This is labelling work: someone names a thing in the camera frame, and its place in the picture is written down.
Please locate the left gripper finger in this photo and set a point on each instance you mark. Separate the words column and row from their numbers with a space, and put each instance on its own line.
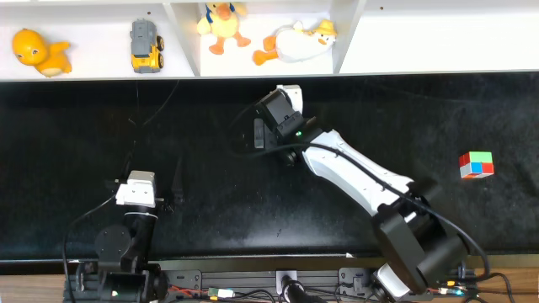
column 178, row 185
column 127, row 166

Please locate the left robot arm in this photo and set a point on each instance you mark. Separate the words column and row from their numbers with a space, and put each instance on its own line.
column 122, row 248

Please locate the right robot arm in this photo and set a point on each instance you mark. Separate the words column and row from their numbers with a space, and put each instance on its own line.
column 358, row 177

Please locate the grey and yellow toy truck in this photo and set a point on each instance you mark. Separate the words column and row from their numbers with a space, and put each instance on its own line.
column 144, row 46

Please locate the yellow rubber duck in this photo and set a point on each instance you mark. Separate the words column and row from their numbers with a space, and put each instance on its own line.
column 31, row 48

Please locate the white plush duck, yellow hat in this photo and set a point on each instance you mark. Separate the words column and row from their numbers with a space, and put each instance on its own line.
column 299, row 44

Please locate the white shelf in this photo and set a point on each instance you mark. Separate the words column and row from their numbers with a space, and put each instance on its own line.
column 404, row 46

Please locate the many-coloured puzzle cube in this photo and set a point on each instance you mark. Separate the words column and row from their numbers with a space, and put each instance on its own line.
column 476, row 165

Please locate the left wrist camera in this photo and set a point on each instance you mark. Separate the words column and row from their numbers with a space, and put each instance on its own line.
column 137, row 189

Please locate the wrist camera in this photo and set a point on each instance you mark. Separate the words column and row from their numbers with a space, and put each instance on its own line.
column 293, row 96
column 137, row 189

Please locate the mounting rail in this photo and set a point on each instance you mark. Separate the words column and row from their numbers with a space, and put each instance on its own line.
column 252, row 282

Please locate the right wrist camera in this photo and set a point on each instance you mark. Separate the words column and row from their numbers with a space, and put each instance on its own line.
column 293, row 96

